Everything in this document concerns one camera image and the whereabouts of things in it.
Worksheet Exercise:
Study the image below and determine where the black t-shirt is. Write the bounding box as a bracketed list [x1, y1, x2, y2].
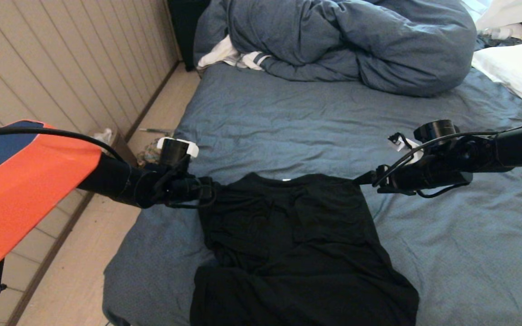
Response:
[190, 173, 420, 326]

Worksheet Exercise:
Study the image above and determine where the white striped cloth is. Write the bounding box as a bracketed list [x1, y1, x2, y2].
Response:
[197, 36, 271, 72]

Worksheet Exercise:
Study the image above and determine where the blue bed sheet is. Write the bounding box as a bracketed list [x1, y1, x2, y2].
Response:
[102, 63, 522, 326]

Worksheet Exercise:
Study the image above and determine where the colourful rope toy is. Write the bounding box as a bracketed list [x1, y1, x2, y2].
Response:
[136, 138, 167, 167]

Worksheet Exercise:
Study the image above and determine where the brown trash bin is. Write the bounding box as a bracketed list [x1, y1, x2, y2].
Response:
[93, 129, 138, 166]

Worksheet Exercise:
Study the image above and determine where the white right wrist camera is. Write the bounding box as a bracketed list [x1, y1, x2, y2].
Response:
[388, 133, 425, 164]

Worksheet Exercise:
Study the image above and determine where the blue crumpled duvet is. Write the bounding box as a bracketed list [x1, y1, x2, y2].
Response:
[193, 0, 477, 98]

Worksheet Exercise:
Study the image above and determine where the black nightstand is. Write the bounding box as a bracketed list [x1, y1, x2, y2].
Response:
[167, 0, 212, 72]

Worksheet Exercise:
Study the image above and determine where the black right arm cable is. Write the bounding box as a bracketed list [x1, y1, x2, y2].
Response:
[372, 117, 522, 199]

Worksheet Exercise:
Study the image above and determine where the left wrist motor cylinder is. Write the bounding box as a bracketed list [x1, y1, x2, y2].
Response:
[157, 137, 199, 169]

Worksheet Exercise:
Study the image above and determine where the white pillow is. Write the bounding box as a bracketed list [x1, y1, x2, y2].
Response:
[471, 43, 522, 116]

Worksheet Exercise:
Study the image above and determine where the dark grey crumpled cloth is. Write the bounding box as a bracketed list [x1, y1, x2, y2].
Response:
[474, 36, 522, 51]

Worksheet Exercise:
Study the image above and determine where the wrist motor cylinder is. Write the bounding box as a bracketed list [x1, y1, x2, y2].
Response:
[414, 120, 460, 148]
[157, 137, 199, 169]

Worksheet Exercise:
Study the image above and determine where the right wrist motor cylinder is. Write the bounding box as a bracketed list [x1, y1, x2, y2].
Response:
[414, 120, 460, 148]

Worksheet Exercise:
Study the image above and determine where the white blanket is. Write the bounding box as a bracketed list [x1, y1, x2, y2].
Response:
[474, 0, 522, 32]

